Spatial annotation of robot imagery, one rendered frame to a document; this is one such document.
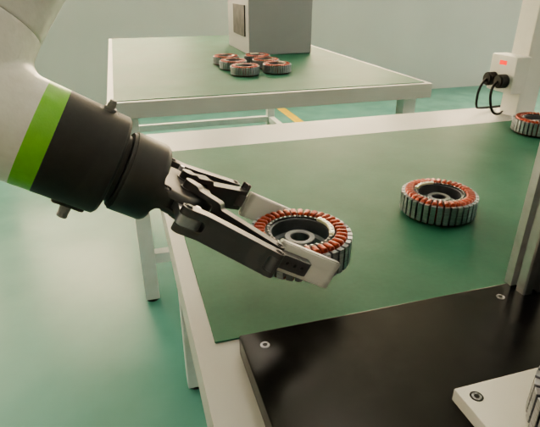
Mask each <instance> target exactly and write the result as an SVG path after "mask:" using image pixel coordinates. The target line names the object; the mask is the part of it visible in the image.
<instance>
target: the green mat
mask: <svg viewBox="0 0 540 427"><path fill-rule="evenodd" d="M511 123H512V120H510V121H500V122H491V123H481V124H472V125H454V126H444V127H435V128H425V129H415V130H397V131H388V132H378V133H369V134H359V135H350V136H332V137H322V138H313V139H303V140H294V141H276V142H266V143H257V144H247V145H238V146H229V147H211V148H201V149H192V150H182V151H173V152H172V158H175V159H176V160H178V161H181V162H183V163H184V164H188V165H191V166H193V167H196V168H199V169H203V170H206V171H208V172H211V173H214V174H217V175H221V176H224V177H226V178H229V179H232V180H237V181H238V182H239V183H240V187H241V186H242V183H243V182H244V181H245V182H247V183H248V184H250V185H251V186H252V187H251V189H250V191H252V192H254V193H256V194H258V195H260V196H262V197H266V198H268V199H270V200H271V201H274V202H277V203H279V204H281V205H283V206H285V207H288V208H290V209H292V208H295V209H296V211H297V210H298V209H299V208H301V209H302V210H303V212H304V210H305V209H309V210H311V212H312V211H313V210H316V211H317V212H323V213H324V214H329V215H331V216H334V217H336V218H338V219H340V220H341V221H343V222H344V223H345V224H346V225H347V226H348V228H350V230H351V232H352V233H353V239H352V247H351V256H350V262H349V265H348V266H347V268H346V269H345V270H343V271H342V272H341V273H340V274H337V275H335V276H333V277H332V279H331V281H330V283H329V284H328V286H327V287H326V288H323V287H320V286H317V285H314V284H312V283H309V282H305V281H304V280H303V281H302V282H297V281H295V277H294V280H293V281H289V280H286V279H284V280H281V279H277V278H276V277H272V278H268V277H265V276H263V275H262V274H260V273H258V272H256V271H254V270H252V269H250V268H248V267H246V266H244V265H243V264H241V263H238V262H237V261H235V260H233V259H231V258H228V257H227V256H225V255H223V254H222V253H220V252H217V251H215V250H214V249H212V248H210V247H207V246H205V245H204V244H202V243H201V242H199V241H196V240H193V239H191V238H188V237H186V236H184V237H185V241H186V245H187V249H188V252H189V255H190V258H191V261H192V266H193V269H194V273H195V275H196V278H197V282H198V287H199V290H200V293H201V296H202V299H203V305H204V307H205V310H206V314H207V316H208V320H209V325H210V328H211V331H212V334H213V337H214V343H220V342H224V341H232V340H236V339H239V336H243V335H247V334H252V333H256V332H261V331H266V330H273V329H278V328H282V327H287V326H291V325H295V324H303V323H308V322H313V321H317V320H322V319H329V318H334V317H338V316H343V315H347V314H351V313H360V312H364V311H369V310H373V309H378V308H385V307H390V306H394V305H399V304H404V303H408V302H416V301H420V300H425V299H429V298H433V297H441V296H446V295H450V294H455V293H460V292H464V291H472V290H476V289H481V288H485V287H489V286H497V285H502V284H507V283H506V282H505V281H504V279H505V276H506V272H507V268H508V265H509V259H510V256H511V253H512V249H513V246H514V242H515V236H516V232H517V229H518V225H519V222H520V219H521V213H522V209H523V206H524V202H525V199H526V193H527V189H528V186H529V183H530V179H531V176H532V170H533V166H534V163H535V159H536V156H537V150H538V147H539V143H540V137H538V138H537V137H532V136H525V135H522V134H518V133H516V132H514V131H513V130H511V128H510V126H511ZM426 178H430V179H432V178H435V179H436V180H437V179H441V180H451V181H452V182H454V181H456V182H458V183H461V184H462V185H466V186H468V187H469V188H470V189H472V190H473V191H475V192H476V193H477V194H478V196H479V203H478V207H477V211H476V217H475V218H474V219H473V220H472V221H471V222H470V223H467V224H466V223H465V224H464V225H456V226H441V225H439V226H436V225H435V222H434V225H429V224H428V223H427V224H425V223H423V222H419V221H418V220H415V219H412V218H410V217H409V216H408V215H406V213H404V212H403V211H402V210H401V208H400V207H399V204H400V197H401V191H402V187H403V185H404V184H406V183H408V182H410V181H412V180H418V179H420V180H421V179H426Z"/></svg>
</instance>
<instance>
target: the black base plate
mask: <svg viewBox="0 0 540 427"><path fill-rule="evenodd" d="M516 287H517V285H513V286H510V285H509V284H502V285H497V286H489V287H485V288H481V289H476V290H472V291H464V292H460V293H455V294H450V295H446V296H441V297H433V298H429V299H425V300H420V301H416V302H408V303H404V304H399V305H394V306H390V307H385V308H378V309H373V310H369V311H364V312H360V313H351V314H347V315H343V316H338V317H334V318H329V319H322V320H317V321H313V322H308V323H303V324H295V325H291V326H287V327H282V328H278V329H273V330H266V331H261V332H256V333H252V334H247V335H240V336H239V344H240V355H241V357H242V361H243V364H244V367H245V369H246V372H247V375H248V378H249V381H250V384H251V386H252V389H253V394H254V395H255V398H256V401H257V403H258V406H259V411H260V413H261V415H262V418H263V421H264V425H265V427H474V426H473V424H472V423H471V422H470V421H469V420H468V419H467V418H466V416H465V415H464V414H463V413H462V411H461V410H460V409H459V407H458V406H457V405H456V404H455V403H454V401H453V399H452V398H453V394H454V389H456V388H460V387H463V386H467V385H473V384H476V383H479V382H483V381H486V380H492V379H496V378H499V377H503V376H506V375H510V374H515V373H519V372H522V371H526V370H529V369H535V368H538V367H539V366H540V292H536V291H534V290H532V294H529V295H525V296H524V295H521V294H520V293H519V292H518V291H517V290H516Z"/></svg>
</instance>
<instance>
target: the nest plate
mask: <svg viewBox="0 0 540 427"><path fill-rule="evenodd" d="M537 370H538V368H535V369H529V370H526V371H522V372H519V373H515V374H510V375H506V376H503V377H499V378H496V379H492V380H486V381H483V382H479V383H476V384H473V385H467V386H463V387H460V388H456V389H454V394H453V398H452V399H453V401H454V403H455V404H456V405H457V406H458V407H459V409H460V410H461V411H462V413H463V414H464V415H465V416H466V418H467V419H468V420H469V421H470V422H471V423H472V424H473V426H474V427H529V426H528V425H529V423H527V420H526V401H527V398H528V396H529V393H530V390H531V388H532V382H533V380H534V377H535V374H536V372H537Z"/></svg>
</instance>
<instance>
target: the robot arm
mask: <svg viewBox="0 0 540 427"><path fill-rule="evenodd" d="M65 1H66V0H0V181H3V182H6V183H9V184H10V185H13V186H17V187H20V188H23V189H25V190H27V191H32V192H34V193H36V194H39V195H42V196H44V197H48V198H51V202H53V203H57V204H59V208H58V212H57V213H56V215H57V216H59V217H60V218H62V219H66V218H67V217H68V213H69V212H70V210H71V209H74V210H75V211H77V212H81V213H83V212H84V211H87V212H89V213H91V212H93V211H95V210H97V209H98V207H99V206H100V204H101V203H102V201H103V203H104V205H105V206H106V208H107V209H110V210H113V211H115V212H117V213H120V214H124V215H126V216H129V217H132V218H134V219H143V218H145V217H146V216H147V215H148V214H149V212H150V211H151V210H153V209H155V208H159V209H160V210H161V211H163V212H165V213H166V214H168V215H169V216H170V217H171V218H172V219H174V222H173V224H172V226H171V227H170V228H171V229H172V230H173V231H174V232H175V233H177V234H179V235H182V236H186V237H188V238H191V239H193V240H196V241H199V242H201V243H202V244H204V245H205V246H207V247H210V248H212V249H214V250H215V251H217V252H220V253H222V254H223V255H225V256H227V257H228V258H231V259H233V260H235V261H237V262H238V263H241V264H243V265H244V266H246V267H248V268H250V269H252V270H254V271H256V272H258V273H260V274H262V275H263V276H265V277H268V278H272V276H273V275H274V273H275V272H276V271H277V270H278V271H280V272H282V273H285V274H287V275H291V276H293V277H296V278H299V279H300V280H305V281H307V282H309V283H312V284H314V285H317V286H320V287H323V288H326V287H327V286H328V284H329V283H330V281H331V279H332V277H333V276H334V274H335V273H336V272H337V270H338V268H339V267H340V263H339V262H338V261H337V260H335V259H332V258H328V257H327V256H324V255H322V254H320V253H317V252H314V251H312V250H309V249H308V248H306V247H302V246H299V245H298V244H296V243H293V242H291V241H288V240H285V239H283V238H282V239H280V241H276V240H275V239H273V238H272V237H270V236H268V235H266V234H265V233H264V232H262V231H261V230H259V229H257V228H255V227H254V226H252V225H250V224H249V223H248V222H246V221H244V220H243V219H241V218H239V217H237V216H236V215H235V214H233V213H231V212H230V211H228V210H227V209H226V208H229V209H235V210H239V208H240V207H241V208H240V210H239V212H238V213H239V215H241V216H242V217H245V218H247V219H251V220H253V221H255V220H256V219H257V218H261V216H263V215H265V214H269V213H271V212H276V211H277V210H284V209H288V210H289V209H290V208H288V207H285V206H283V205H281V204H279V203H277V202H274V201H271V200H270V199H268V198H266V197H262V196H260V195H258V194H256V193H254V192H252V191H250V189H251V187H252V186H251V185H250V184H248V183H247V182H245V181H244V182H243V183H242V186H241V187H240V183H239V182H238V181H237V180H232V179H229V178H226V177H224V176H221V175H217V174H214V173H211V172H208V171H206V170H203V169H199V168H196V167H193V166H191V165H188V164H184V163H183V162H181V161H178V160H176V159H175V158H172V151H171V148H170V147H169V146H168V145H167V144H165V143H163V142H161V141H158V140H155V139H153V138H152V137H150V136H146V135H144V134H142V133H141V132H137V133H133V134H132V135H131V130H132V121H131V118H130V117H128V116H126V115H124V114H121V113H119V112H117V109H116V104H117V101H115V100H114V99H110V101H109V102H108V104H105V105H102V104H100V103H97V102H95V101H93V100H91V99H89V98H87V97H84V96H82V95H81V94H78V93H76V92H74V91H71V90H70V89H68V88H65V87H63V86H61V85H59V84H57V83H54V82H52V81H50V80H48V79H46V78H44V77H42V76H40V75H39V74H38V73H37V72H36V69H35V61H36V57H37V54H38V53H39V50H40V48H41V46H42V44H43V42H44V40H45V38H46V36H47V33H48V32H49V30H50V28H51V26H52V24H53V22H54V21H55V19H56V17H57V15H58V13H59V11H60V9H61V8H62V7H63V5H64V2H65ZM210 209H211V210H210Z"/></svg>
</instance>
